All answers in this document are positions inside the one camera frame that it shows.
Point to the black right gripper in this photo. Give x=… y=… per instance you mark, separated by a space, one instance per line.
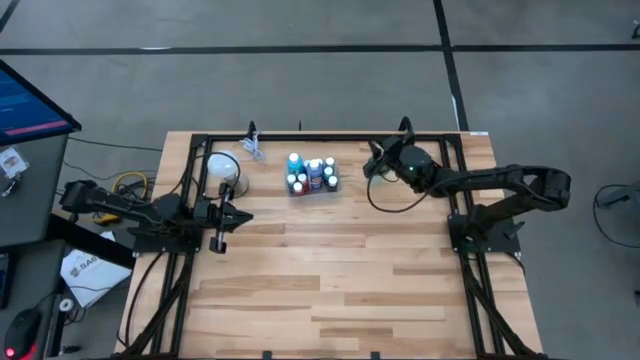
x=387 y=155

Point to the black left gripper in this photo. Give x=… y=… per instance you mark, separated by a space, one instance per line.
x=210 y=215

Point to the small black paint bottle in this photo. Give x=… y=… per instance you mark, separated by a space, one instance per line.
x=332 y=183

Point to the small teal green paint bottle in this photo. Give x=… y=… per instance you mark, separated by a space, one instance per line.
x=291 y=179

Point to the small red paint bottle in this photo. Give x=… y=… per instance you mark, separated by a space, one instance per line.
x=298 y=189

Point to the large purple paint bottle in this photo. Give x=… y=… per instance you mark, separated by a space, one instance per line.
x=315 y=175

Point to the small maroon paint bottle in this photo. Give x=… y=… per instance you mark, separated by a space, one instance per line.
x=303 y=178

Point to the large turquoise paint bottle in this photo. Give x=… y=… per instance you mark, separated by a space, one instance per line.
x=295 y=164

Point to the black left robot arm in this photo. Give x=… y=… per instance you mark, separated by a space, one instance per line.
x=125 y=207

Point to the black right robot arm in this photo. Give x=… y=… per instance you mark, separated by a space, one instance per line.
x=500 y=177

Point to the white mushroom lamp brass base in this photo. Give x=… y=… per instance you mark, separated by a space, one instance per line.
x=220 y=165

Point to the clear plastic bin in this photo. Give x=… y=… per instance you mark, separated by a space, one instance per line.
x=312 y=194

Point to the black desk beam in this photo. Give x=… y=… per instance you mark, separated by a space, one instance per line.
x=90 y=245

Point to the white printed paper sheet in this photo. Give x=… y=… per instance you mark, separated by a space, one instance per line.
x=92 y=275

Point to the white tape roll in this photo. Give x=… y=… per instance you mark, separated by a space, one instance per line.
x=66 y=304

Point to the grey desk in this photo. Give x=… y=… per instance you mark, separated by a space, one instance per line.
x=30 y=200

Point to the white badge card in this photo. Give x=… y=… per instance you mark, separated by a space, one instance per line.
x=12 y=162

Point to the computer monitor blue screen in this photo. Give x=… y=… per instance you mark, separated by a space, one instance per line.
x=25 y=107

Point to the black computer mouse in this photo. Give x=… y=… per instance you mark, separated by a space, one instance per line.
x=22 y=332

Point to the black aluminium table frame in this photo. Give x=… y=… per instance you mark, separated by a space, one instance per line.
x=325 y=136

